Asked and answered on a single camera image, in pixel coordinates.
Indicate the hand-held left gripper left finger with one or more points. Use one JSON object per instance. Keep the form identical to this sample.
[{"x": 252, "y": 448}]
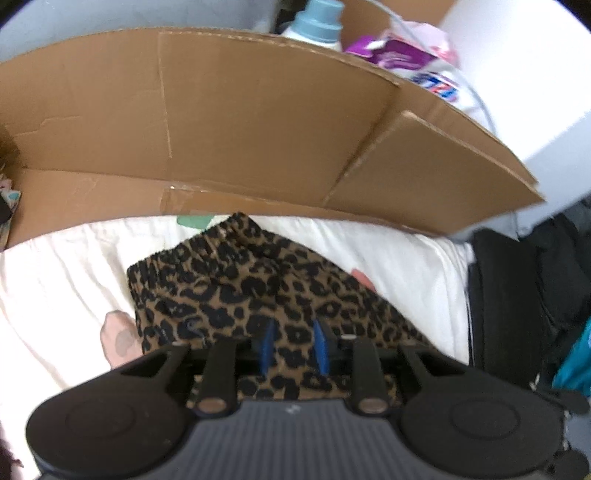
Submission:
[{"x": 268, "y": 346}]

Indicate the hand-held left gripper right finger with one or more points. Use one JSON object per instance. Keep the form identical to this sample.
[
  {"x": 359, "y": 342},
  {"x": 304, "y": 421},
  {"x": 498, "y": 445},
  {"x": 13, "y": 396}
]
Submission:
[{"x": 322, "y": 348}]

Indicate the leopard print garment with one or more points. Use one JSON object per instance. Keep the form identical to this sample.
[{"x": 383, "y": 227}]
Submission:
[{"x": 240, "y": 286}]

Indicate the cream bear printed blanket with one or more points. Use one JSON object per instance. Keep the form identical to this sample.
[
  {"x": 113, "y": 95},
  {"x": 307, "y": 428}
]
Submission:
[{"x": 60, "y": 300}]

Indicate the brown cardboard sheet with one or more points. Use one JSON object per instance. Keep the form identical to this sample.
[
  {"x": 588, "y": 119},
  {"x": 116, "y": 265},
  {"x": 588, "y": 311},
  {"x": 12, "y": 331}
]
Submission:
[{"x": 231, "y": 120}]

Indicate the teal printed cloth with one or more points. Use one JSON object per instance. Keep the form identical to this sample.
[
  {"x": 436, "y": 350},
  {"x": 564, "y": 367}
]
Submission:
[{"x": 575, "y": 360}]

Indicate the white laundry powder bag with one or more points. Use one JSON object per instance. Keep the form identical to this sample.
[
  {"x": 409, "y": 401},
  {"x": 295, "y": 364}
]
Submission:
[{"x": 443, "y": 85}]

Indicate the purple white package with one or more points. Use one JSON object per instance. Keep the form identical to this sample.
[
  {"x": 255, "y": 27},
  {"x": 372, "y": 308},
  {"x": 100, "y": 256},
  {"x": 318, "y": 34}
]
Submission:
[{"x": 388, "y": 55}]

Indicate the white blue-capped detergent bottle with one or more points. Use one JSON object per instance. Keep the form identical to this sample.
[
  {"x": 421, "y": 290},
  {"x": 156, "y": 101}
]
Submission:
[{"x": 318, "y": 23}]

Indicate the upright cardboard box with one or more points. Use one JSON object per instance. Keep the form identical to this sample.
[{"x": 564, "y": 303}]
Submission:
[{"x": 397, "y": 14}]

